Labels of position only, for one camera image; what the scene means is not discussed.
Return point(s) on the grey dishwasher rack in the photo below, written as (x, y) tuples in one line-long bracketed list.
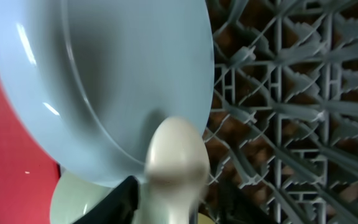
[(283, 125)]

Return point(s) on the mint green bowl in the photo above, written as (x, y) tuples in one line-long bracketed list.
[(73, 198)]

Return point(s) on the red serving tray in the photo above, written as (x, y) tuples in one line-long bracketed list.
[(27, 175)]

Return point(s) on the white plastic spoon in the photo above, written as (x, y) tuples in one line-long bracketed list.
[(176, 174)]

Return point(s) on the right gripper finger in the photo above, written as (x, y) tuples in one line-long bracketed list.
[(118, 207)]

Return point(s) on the large light blue plate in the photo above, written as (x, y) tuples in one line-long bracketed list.
[(91, 80)]

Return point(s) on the yellow plastic cup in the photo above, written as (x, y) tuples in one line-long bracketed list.
[(203, 219)]

